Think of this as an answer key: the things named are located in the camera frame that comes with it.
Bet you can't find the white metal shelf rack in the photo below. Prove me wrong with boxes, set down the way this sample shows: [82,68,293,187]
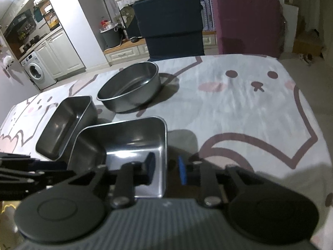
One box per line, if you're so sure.
[109,0,217,32]

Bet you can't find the white washing machine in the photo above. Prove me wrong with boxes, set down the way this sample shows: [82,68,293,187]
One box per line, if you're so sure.
[20,51,57,91]

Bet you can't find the cardboard box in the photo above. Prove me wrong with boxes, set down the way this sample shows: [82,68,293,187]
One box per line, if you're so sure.
[293,30,325,58]

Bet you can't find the navy blue chair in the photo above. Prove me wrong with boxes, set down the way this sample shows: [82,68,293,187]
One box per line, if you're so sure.
[133,0,205,62]

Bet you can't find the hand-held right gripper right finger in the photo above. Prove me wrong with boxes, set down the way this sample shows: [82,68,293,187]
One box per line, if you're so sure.
[178,156,257,208]

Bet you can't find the grey bucket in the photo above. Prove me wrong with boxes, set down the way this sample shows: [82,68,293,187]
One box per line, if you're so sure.
[100,27,124,50]

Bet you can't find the low wooden-top cabinet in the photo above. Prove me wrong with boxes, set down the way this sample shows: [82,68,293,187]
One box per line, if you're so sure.
[104,31,217,67]

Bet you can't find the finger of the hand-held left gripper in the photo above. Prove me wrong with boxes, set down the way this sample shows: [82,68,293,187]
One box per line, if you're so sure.
[0,153,76,201]

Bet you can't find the small rectangular steel tray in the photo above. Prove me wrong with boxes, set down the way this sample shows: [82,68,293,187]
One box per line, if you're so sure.
[35,95,98,161]

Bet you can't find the white plush toy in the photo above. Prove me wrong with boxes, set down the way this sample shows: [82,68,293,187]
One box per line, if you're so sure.
[2,55,14,70]

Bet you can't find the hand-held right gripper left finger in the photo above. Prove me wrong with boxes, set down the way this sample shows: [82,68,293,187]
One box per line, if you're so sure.
[69,152,157,209]

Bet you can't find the large rectangular steel tray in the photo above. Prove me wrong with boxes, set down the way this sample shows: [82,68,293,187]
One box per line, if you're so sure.
[67,116,167,198]

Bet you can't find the round steel bowl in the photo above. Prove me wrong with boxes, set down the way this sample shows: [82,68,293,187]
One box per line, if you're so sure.
[96,61,159,114]

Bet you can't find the white kitchen cabinet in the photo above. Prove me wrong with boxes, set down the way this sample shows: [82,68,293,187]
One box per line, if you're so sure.
[19,29,86,82]

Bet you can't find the bear-print tablecloth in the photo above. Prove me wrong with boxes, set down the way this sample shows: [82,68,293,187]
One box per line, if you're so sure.
[0,55,326,250]

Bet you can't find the purple chair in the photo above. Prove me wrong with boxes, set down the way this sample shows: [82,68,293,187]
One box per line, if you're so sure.
[213,0,285,58]

